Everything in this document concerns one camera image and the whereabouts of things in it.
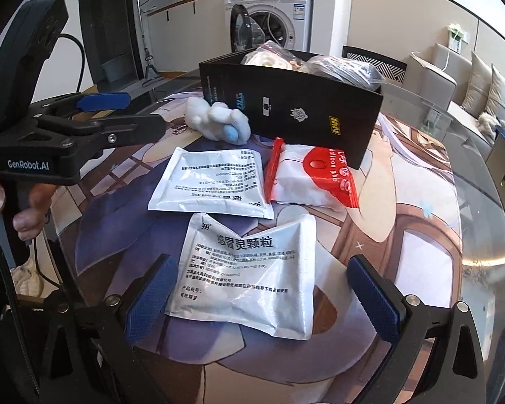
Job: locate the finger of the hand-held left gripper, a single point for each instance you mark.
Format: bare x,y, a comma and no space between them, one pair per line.
122,128
103,101

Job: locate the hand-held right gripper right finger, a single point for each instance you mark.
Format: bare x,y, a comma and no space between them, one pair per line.
372,298

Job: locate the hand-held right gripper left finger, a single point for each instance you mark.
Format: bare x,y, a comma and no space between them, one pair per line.
147,298

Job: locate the white medicine sachet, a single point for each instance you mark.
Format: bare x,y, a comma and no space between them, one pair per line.
210,181
244,277

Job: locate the black cardboard box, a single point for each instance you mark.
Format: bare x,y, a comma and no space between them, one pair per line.
311,109

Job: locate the person's left hand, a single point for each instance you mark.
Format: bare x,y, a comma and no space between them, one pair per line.
35,202

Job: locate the flat mop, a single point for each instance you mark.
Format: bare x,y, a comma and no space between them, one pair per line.
149,63

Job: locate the printed table mat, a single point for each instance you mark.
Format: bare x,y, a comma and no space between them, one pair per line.
404,227

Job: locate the dark door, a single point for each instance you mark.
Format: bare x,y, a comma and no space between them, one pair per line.
109,21

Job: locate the white plush toy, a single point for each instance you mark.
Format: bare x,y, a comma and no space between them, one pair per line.
219,122

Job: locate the white kitchen counter cabinets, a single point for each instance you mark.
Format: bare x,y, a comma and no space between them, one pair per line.
185,33

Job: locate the red and white plastic bag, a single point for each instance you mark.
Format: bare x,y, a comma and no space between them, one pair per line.
311,176

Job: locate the white washing machine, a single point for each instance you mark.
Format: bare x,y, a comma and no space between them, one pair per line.
296,25

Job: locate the grey fluffy toy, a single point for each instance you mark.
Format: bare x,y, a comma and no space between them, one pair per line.
490,124

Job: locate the beige sofa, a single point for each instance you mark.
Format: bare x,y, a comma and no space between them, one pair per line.
433,80

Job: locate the chair with patterned back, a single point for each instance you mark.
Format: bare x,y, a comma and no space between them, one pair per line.
374,65

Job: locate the beige cushion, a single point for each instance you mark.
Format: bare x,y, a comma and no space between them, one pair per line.
476,84

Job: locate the wall power outlet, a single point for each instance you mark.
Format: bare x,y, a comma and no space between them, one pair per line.
456,38

